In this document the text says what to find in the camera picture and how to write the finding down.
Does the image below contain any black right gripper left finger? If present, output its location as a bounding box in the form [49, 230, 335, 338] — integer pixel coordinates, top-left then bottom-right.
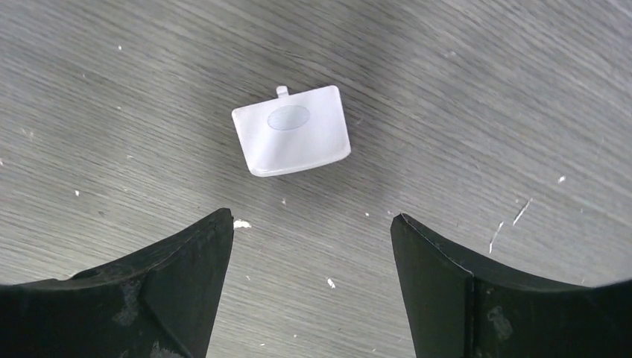
[1, 208, 234, 357]

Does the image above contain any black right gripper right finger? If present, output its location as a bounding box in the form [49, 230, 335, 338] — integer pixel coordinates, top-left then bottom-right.
[391, 213, 631, 358]

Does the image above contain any small white battery cover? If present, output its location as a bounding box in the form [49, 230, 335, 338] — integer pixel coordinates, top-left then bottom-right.
[232, 85, 351, 178]

